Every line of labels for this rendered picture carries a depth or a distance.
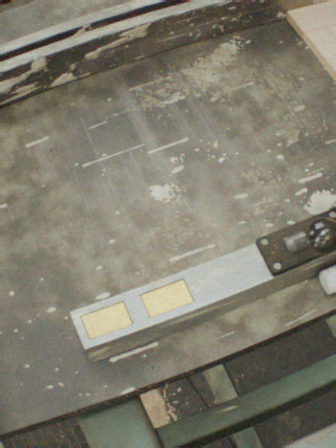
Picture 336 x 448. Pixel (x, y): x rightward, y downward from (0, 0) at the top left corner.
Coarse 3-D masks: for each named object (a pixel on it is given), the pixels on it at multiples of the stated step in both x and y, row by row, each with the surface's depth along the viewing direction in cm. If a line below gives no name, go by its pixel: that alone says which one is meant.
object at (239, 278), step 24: (216, 264) 87; (240, 264) 87; (264, 264) 86; (312, 264) 87; (144, 288) 86; (192, 288) 85; (216, 288) 85; (240, 288) 85; (264, 288) 87; (72, 312) 84; (144, 312) 84; (168, 312) 84; (192, 312) 84; (216, 312) 87; (120, 336) 83; (144, 336) 85; (96, 360) 85
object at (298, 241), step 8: (312, 224) 76; (320, 224) 75; (328, 224) 75; (296, 232) 87; (312, 232) 75; (320, 232) 74; (328, 232) 74; (288, 240) 85; (296, 240) 84; (304, 240) 81; (312, 240) 75; (320, 240) 75; (328, 240) 74; (288, 248) 85; (296, 248) 85; (304, 248) 86; (312, 248) 76; (320, 248) 75; (328, 248) 75
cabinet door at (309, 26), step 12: (288, 12) 113; (300, 12) 113; (312, 12) 113; (324, 12) 113; (300, 24) 111; (312, 24) 111; (324, 24) 111; (300, 36) 112; (312, 36) 110; (324, 36) 109; (312, 48) 110; (324, 48) 108; (324, 60) 107
